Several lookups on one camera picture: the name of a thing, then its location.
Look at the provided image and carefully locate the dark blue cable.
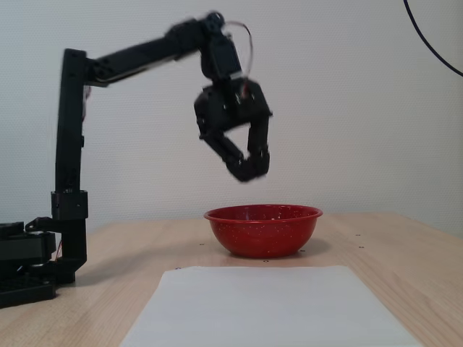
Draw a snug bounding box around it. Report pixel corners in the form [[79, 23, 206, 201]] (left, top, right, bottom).
[[402, 0, 463, 77]]

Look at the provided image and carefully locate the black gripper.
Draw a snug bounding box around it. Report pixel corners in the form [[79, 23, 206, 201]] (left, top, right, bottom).
[[193, 77, 274, 184]]

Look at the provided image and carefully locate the red speckled bowl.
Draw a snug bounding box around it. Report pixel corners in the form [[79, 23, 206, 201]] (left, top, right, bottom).
[[203, 204, 324, 260]]

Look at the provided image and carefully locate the white paper sheet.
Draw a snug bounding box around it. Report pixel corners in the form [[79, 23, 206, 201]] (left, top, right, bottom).
[[119, 265, 424, 347]]

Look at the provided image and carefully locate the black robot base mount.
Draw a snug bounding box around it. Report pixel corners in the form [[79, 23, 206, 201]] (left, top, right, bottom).
[[0, 216, 59, 310]]

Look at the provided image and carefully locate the red white gripper servo cable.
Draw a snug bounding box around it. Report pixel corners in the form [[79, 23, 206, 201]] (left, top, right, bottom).
[[224, 20, 255, 95]]

